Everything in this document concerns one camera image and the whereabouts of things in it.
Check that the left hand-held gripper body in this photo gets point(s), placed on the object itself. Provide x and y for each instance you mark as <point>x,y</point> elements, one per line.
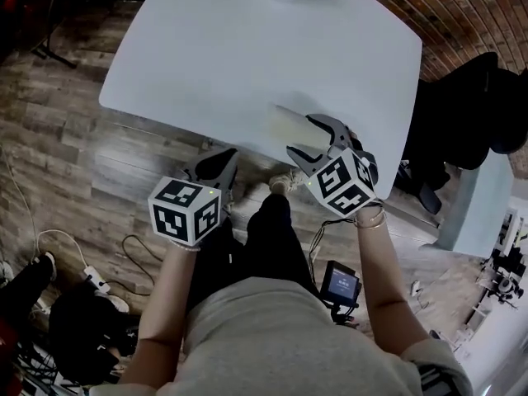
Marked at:
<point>185,210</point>

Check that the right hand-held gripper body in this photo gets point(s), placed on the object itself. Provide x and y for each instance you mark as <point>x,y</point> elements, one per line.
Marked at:
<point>342,184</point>

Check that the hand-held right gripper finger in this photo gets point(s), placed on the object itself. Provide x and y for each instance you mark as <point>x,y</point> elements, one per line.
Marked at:
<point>330,127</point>
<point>303,160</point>

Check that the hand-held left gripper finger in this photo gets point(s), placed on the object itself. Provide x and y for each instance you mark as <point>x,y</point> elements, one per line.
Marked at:
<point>197,168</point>
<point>232,171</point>

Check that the person's left forearm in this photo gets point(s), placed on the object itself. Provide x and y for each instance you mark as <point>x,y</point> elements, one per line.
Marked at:
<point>173,287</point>

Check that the person's right forearm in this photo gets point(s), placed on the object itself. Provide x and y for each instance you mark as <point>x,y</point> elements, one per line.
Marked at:
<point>381,262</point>

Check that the person's beige shoe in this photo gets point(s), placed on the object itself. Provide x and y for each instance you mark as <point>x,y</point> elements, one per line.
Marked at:
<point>286,182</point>

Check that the person's black trousers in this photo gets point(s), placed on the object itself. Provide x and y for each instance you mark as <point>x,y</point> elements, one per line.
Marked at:
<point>268,246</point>

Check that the black screen device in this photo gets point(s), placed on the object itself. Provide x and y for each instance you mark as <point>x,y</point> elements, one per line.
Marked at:
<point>340,285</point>

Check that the white table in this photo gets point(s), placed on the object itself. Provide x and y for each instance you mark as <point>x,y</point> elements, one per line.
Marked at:
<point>247,56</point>

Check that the white power strip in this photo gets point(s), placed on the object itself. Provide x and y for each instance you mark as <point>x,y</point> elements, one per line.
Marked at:
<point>97,279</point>

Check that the black office chair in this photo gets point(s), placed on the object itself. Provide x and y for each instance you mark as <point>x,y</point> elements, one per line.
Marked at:
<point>458,114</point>

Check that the small white floor object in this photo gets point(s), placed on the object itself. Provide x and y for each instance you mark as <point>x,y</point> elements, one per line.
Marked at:
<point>416,289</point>

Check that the grey-blue side table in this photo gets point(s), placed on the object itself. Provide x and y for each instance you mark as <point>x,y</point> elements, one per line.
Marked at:
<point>474,208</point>

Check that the person's grey shirt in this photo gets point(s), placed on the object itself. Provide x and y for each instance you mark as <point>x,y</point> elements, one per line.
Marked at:
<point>268,336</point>

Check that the black bag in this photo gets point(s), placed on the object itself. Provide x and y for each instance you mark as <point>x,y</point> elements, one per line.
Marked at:
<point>86,328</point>

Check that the white equipment rack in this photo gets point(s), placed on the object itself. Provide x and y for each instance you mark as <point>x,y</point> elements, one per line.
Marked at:
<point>505,262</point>

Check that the black floor stand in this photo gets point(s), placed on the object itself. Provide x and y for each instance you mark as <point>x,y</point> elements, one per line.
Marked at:
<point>53,48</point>

